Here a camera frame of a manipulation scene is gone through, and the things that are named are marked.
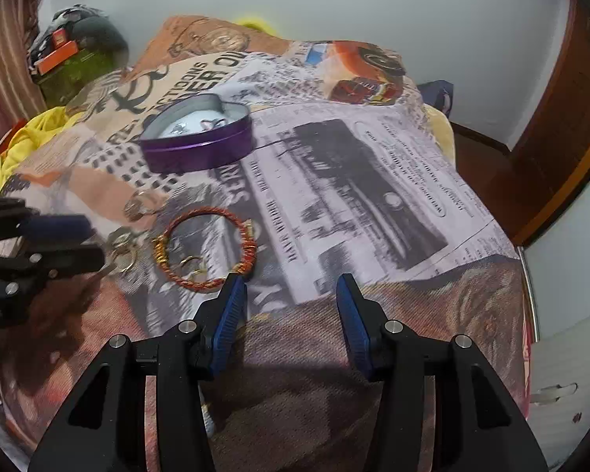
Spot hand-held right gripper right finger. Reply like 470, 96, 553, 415
335, 273, 564, 472

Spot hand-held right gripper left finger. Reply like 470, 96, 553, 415
27, 273, 249, 472

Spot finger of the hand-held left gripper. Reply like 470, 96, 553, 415
0, 246, 106, 302
0, 198, 92, 247

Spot gold hoop earrings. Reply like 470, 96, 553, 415
105, 229, 149, 276

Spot red braided bracelet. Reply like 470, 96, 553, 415
152, 206, 259, 294

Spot purple heart-shaped tin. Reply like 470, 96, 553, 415
138, 93, 253, 174

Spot silver jewelry pieces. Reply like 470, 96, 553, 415
168, 117, 228, 137

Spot small gold earring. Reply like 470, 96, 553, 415
179, 254, 210, 277

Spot yellow cloth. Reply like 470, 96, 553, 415
0, 107, 82, 197

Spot newspaper printed blanket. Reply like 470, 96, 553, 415
0, 16, 533, 472

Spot green bag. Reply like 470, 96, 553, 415
38, 49, 125, 109

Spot orange box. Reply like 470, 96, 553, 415
33, 42, 79, 73

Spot striped brown curtain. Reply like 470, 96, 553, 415
0, 0, 48, 173

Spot dark helmet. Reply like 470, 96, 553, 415
27, 5, 129, 67

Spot pale yellow pillow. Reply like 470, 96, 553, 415
424, 103, 457, 160

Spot white perforated panel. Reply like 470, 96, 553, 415
525, 305, 590, 455

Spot dark blue bag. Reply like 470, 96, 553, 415
417, 80, 456, 114

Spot wooden door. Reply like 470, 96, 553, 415
450, 0, 590, 247

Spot bright yellow fabric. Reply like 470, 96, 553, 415
235, 17, 278, 36

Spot silver gold ring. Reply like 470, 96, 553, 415
124, 190, 166, 222

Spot metal bed rail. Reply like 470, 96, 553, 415
515, 246, 540, 343

